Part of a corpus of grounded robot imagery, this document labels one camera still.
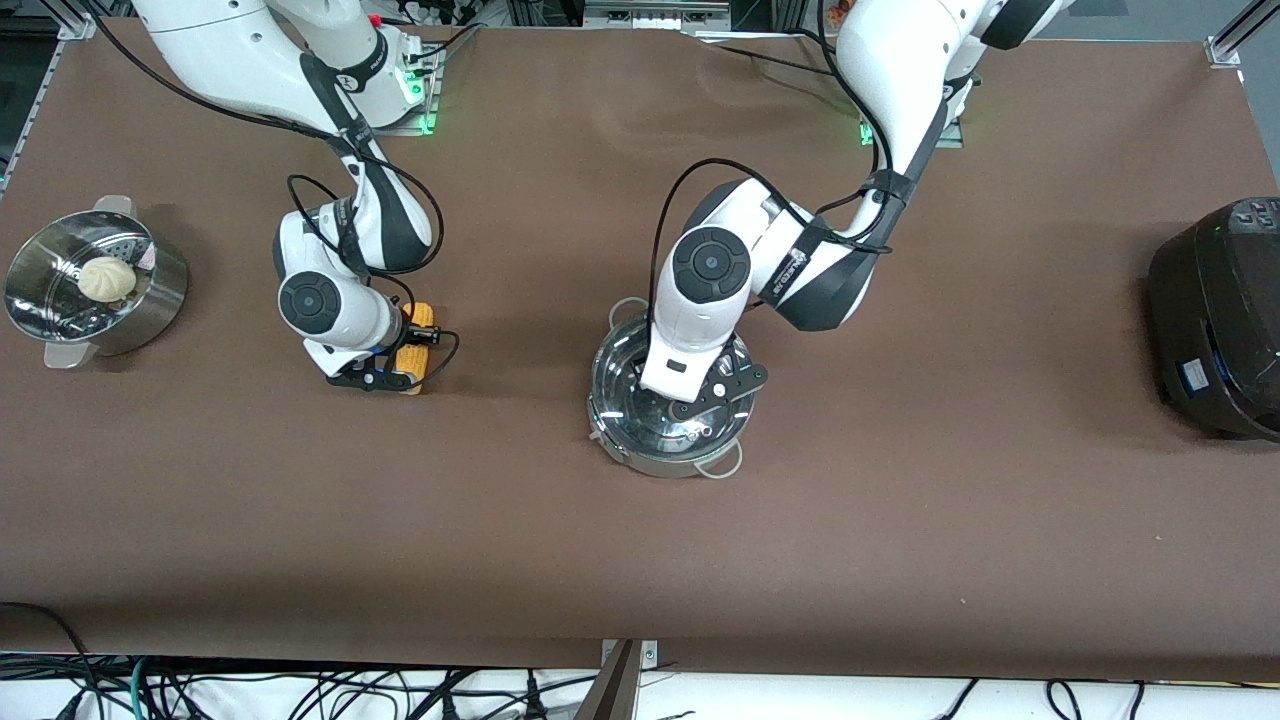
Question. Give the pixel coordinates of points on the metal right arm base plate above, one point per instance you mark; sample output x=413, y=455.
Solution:
x=432, y=95

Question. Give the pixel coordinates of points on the grey control box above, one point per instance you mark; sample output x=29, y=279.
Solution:
x=655, y=14

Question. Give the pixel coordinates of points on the steel steamer pot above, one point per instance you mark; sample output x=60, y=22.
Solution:
x=140, y=320

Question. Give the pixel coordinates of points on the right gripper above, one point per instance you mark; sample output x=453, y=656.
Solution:
x=421, y=338

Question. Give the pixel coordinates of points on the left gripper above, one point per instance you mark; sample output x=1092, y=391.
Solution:
x=645, y=399

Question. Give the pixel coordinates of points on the steel pot with lid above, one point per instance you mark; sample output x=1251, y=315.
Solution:
x=660, y=468

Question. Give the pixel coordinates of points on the brown table cover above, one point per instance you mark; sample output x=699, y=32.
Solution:
x=900, y=520

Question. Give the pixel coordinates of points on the glass lid with wooden knob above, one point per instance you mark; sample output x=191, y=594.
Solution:
x=622, y=400

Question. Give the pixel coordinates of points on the aluminium corner frame profile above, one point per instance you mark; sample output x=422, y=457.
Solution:
x=1235, y=40
x=75, y=25

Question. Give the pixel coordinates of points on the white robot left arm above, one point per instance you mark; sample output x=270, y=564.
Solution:
x=900, y=60

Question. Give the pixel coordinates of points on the aluminium frame post with bracket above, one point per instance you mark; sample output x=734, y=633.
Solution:
x=615, y=690

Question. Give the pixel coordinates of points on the black rice cooker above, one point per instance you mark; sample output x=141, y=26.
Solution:
x=1220, y=310

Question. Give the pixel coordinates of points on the white steamed bun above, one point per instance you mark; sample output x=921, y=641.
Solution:
x=107, y=280

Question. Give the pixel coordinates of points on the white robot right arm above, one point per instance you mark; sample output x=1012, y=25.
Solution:
x=230, y=50

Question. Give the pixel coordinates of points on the yellow corn cob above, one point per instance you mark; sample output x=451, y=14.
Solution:
x=422, y=314

